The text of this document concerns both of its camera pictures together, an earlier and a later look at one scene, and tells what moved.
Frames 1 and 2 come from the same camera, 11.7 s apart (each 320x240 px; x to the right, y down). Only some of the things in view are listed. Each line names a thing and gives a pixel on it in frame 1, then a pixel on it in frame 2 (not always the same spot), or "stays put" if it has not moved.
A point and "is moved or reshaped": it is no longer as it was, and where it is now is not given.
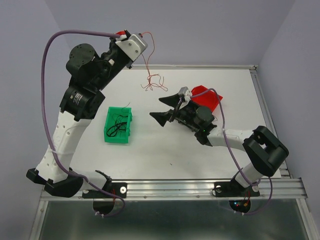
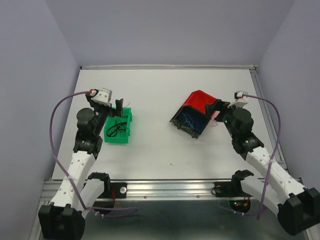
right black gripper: [162, 117] -> [210, 108]
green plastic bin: [117, 123] stays put
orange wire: [153, 79] is moved or reshaped
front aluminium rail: [169, 190] stays put
